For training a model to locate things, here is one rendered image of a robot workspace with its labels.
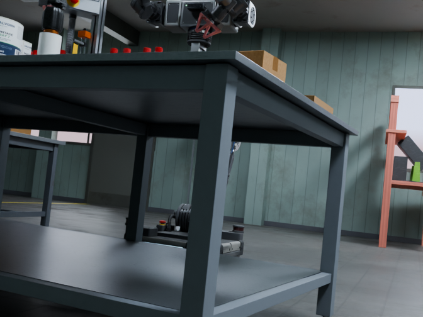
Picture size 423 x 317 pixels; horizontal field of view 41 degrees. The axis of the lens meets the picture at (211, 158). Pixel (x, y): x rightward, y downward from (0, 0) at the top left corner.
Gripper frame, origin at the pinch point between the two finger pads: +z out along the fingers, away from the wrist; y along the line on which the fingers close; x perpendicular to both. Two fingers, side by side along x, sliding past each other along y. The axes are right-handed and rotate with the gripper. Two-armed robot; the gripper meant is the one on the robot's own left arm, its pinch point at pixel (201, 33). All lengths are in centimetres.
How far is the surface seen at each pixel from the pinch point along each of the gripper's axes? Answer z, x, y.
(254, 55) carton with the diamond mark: -8.7, 22.5, -5.7
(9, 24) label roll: 40, -25, 66
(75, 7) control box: 32, -58, -1
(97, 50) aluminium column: 40, -40, -11
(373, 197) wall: 23, 73, -712
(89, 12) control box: 29, -54, -7
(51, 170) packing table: 167, -99, -165
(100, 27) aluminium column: 31, -48, -12
